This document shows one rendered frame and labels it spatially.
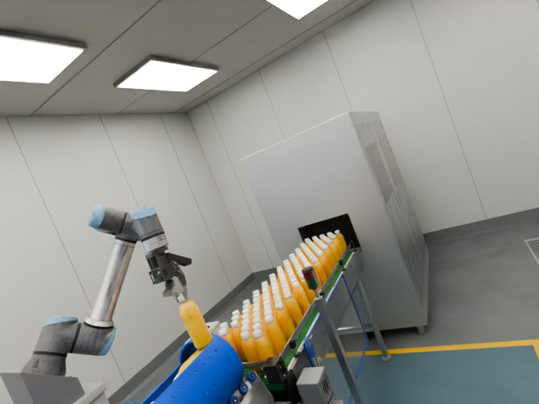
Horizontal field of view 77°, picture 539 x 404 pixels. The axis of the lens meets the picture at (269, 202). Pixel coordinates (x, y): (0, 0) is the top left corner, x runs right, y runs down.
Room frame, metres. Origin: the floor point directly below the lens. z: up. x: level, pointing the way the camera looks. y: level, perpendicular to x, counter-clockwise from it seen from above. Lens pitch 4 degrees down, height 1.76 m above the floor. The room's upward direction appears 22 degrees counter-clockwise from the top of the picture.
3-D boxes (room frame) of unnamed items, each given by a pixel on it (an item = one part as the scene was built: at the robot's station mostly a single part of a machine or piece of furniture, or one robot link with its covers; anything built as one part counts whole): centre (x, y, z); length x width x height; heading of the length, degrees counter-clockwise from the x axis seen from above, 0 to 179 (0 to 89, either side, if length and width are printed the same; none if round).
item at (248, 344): (1.57, 0.34, 0.99); 0.07 x 0.07 x 0.19
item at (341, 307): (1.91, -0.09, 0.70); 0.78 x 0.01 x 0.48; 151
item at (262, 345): (1.53, 0.28, 0.99); 0.07 x 0.07 x 0.19
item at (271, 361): (1.43, 0.25, 0.95); 0.10 x 0.07 x 0.10; 61
